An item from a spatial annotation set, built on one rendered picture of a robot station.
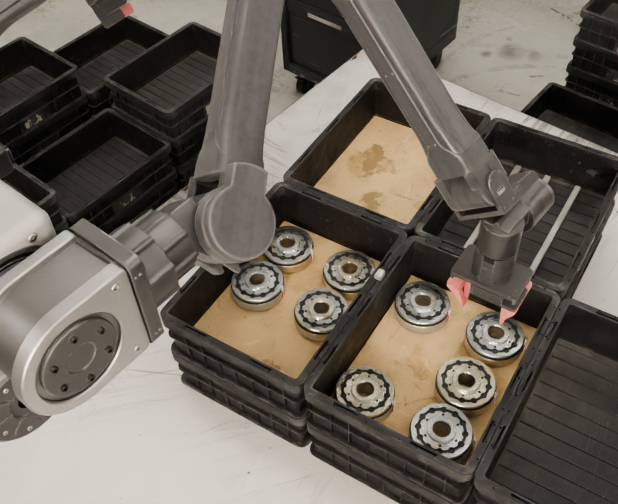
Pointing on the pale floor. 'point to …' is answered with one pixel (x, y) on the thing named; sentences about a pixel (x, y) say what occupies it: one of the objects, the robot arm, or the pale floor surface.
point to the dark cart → (295, 32)
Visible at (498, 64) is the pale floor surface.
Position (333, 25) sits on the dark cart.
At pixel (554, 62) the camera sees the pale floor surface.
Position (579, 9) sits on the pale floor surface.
